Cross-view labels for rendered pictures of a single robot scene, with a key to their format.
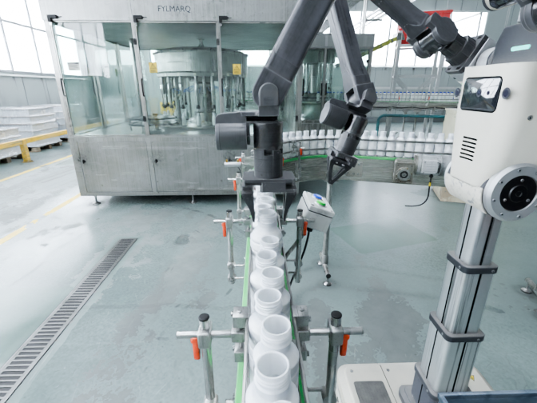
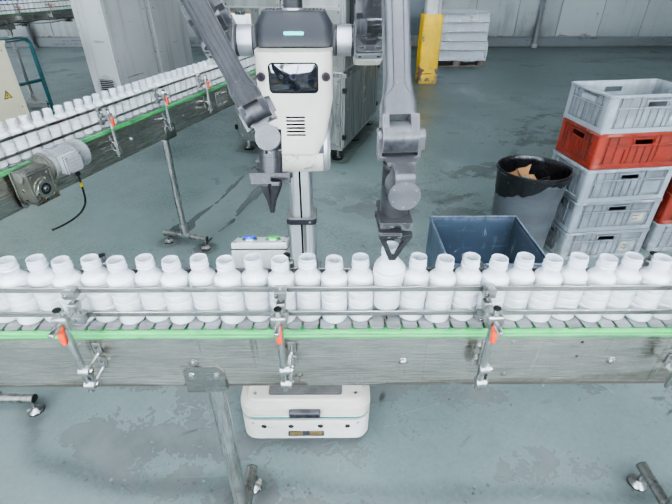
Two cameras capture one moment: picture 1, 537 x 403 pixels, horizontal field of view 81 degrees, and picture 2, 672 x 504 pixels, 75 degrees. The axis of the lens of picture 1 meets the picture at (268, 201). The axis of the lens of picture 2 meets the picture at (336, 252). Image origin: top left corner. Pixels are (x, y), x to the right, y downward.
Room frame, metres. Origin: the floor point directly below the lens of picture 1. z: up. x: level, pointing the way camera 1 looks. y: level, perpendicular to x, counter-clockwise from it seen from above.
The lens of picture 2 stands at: (0.71, 0.80, 1.69)
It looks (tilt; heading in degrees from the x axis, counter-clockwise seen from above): 33 degrees down; 271
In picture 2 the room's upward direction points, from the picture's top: straight up
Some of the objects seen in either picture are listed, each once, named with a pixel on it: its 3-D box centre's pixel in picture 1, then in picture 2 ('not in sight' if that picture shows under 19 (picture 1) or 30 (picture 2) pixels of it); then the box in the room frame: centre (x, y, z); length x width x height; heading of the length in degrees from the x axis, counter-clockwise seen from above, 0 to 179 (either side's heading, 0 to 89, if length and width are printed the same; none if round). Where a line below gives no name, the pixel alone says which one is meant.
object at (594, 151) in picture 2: not in sight; (619, 140); (-1.04, -2.00, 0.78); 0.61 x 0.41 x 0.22; 8
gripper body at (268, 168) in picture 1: (268, 165); (394, 202); (0.61, 0.00, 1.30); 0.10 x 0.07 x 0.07; 92
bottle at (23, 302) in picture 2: not in sight; (20, 290); (1.44, 0.03, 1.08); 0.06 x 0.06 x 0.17
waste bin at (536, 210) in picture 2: not in sight; (522, 211); (-0.49, -1.88, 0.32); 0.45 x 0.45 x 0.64
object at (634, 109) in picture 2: not in sight; (630, 105); (-1.03, -2.00, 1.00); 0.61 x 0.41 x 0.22; 9
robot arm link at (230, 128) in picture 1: (246, 117); (402, 166); (0.61, 0.04, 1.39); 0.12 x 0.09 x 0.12; 93
